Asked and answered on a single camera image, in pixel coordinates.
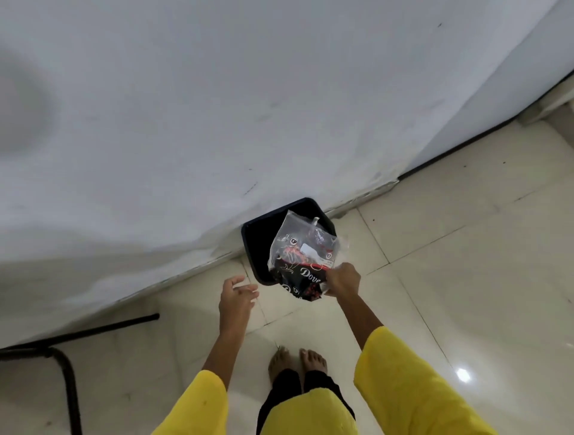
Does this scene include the black metal furniture frame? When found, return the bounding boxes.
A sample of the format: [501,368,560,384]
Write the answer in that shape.
[0,313,161,435]

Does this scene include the yellow tunic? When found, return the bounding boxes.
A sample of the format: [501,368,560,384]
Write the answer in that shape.
[152,326,499,435]

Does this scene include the person's left hand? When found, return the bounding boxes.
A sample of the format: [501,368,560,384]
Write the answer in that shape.
[218,276,260,336]

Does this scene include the black trousers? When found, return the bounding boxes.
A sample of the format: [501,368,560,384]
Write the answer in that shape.
[256,369,356,435]

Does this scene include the clear plastic bag with packets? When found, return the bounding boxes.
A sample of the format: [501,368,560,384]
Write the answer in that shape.
[267,210,342,302]

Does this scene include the person's right forearm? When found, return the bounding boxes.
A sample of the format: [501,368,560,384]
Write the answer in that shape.
[335,291,385,353]

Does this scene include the person's right foot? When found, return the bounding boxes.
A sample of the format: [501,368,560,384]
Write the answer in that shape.
[299,348,328,382]

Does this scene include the person's foot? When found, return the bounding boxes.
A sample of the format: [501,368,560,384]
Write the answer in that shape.
[268,346,293,385]
[299,348,328,382]

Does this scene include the black waste bin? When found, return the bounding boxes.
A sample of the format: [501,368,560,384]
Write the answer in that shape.
[241,197,337,287]

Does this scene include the person's left foot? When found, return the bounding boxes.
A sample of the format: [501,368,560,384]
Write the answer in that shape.
[268,346,293,385]

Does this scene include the person's left forearm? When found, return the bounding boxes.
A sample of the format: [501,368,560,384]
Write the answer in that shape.
[201,326,248,391]

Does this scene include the person's right hand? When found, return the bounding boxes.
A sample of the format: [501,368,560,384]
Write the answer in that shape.
[323,263,362,299]

